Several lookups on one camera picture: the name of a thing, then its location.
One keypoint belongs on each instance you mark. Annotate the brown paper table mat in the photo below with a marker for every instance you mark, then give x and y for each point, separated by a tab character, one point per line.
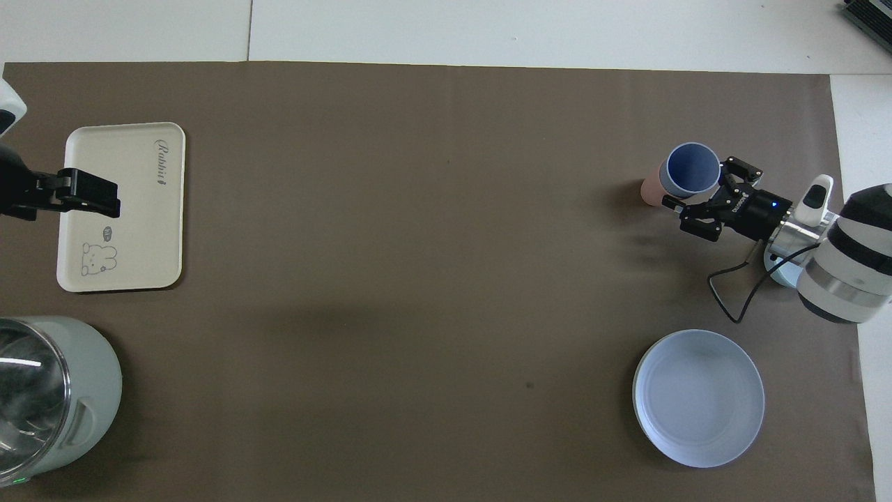
432	279

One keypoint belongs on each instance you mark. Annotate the pink cup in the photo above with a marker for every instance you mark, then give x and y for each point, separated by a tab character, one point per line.
651	192

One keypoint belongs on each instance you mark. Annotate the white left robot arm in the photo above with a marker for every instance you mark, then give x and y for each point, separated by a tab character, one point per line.
8	104

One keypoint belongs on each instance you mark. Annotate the blue ribbed cup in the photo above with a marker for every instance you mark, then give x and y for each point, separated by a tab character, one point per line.
691	167

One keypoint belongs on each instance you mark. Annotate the mint green electric pot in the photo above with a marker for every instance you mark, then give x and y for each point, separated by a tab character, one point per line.
94	376

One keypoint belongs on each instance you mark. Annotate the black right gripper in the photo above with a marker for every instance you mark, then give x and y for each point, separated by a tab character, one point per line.
759	213

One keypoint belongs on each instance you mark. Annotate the pale blue plate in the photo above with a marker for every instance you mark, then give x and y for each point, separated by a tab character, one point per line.
698	397

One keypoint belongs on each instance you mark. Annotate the glass pot lid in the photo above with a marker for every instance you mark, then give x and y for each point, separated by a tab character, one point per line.
31	397

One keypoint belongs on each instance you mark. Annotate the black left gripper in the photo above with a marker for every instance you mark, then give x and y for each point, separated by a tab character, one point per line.
15	189

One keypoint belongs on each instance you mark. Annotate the cream rabbit print tray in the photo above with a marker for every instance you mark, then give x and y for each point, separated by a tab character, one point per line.
139	230

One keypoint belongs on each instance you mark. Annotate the light blue bowl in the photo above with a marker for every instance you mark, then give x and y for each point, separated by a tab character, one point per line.
784	275

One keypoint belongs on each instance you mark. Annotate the grey ridged device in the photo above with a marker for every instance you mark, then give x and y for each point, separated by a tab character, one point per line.
871	17

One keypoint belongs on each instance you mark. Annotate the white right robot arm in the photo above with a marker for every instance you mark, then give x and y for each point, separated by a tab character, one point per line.
854	265

